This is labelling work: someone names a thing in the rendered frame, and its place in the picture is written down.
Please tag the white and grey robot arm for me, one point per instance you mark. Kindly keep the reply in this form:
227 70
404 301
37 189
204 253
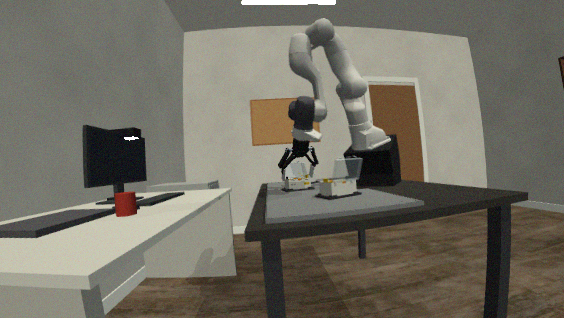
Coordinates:
351 85

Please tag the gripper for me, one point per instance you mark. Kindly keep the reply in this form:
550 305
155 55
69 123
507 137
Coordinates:
299 149

